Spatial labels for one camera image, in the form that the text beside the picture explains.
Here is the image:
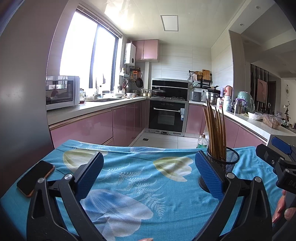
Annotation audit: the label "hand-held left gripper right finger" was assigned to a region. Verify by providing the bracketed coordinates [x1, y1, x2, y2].
[195, 151, 273, 241]

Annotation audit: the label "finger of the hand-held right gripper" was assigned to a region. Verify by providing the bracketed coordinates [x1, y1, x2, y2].
[270, 136, 294, 155]
[255, 144, 287, 173]

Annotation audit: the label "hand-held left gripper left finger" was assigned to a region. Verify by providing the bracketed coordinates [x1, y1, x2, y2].
[26, 152, 104, 241]

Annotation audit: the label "black mesh utensil holder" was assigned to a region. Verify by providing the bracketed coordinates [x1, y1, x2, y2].
[198, 146, 240, 193]

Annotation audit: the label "bunch of wooden chopsticks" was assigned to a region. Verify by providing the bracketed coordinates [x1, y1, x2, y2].
[203, 98, 228, 162]

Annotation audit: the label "person's right hand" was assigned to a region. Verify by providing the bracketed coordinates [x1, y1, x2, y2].
[272, 189, 296, 224]

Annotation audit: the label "clear plastic food container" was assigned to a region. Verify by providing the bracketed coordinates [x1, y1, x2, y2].
[262, 113, 282, 129]

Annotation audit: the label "cooking oil bottle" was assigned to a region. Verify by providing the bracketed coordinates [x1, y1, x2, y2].
[196, 134, 210, 149]

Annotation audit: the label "pink base cabinets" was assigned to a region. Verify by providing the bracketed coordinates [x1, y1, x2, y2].
[50, 100, 148, 149]
[186, 103, 270, 149]

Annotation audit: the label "dark smartphone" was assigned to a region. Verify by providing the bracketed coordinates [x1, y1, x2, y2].
[17, 160, 55, 198]

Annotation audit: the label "blue floral tablecloth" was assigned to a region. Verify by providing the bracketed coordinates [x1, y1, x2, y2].
[0, 139, 285, 241]

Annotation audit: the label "black built-in oven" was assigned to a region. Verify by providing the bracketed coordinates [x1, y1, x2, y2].
[148, 100, 189, 137]

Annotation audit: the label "steel stock pot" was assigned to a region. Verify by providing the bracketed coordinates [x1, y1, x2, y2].
[207, 89, 220, 105]

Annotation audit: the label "grey rice cooker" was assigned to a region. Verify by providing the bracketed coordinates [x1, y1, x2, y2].
[190, 91, 203, 102]

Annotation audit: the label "white microwave oven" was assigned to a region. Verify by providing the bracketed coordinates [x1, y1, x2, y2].
[46, 75, 80, 111]

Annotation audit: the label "black range hood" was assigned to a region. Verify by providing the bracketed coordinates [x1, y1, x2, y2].
[151, 78, 189, 101]

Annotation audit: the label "grey refrigerator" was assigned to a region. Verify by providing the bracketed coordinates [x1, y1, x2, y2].
[0, 0, 70, 197]

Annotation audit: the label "kitchen window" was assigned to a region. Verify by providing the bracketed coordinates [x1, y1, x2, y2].
[60, 9, 122, 93]

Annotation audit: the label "ceiling light panel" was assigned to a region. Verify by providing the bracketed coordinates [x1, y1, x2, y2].
[160, 15, 179, 31]

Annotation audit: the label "framed wall picture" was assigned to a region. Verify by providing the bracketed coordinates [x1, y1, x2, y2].
[257, 78, 268, 103]

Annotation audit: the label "black wall rack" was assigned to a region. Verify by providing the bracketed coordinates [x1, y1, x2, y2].
[188, 70, 213, 89]

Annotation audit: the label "white wall water heater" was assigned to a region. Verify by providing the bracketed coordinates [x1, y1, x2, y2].
[124, 43, 136, 65]

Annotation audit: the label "pink wall cabinet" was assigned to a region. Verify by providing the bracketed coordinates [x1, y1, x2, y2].
[132, 39, 159, 61]

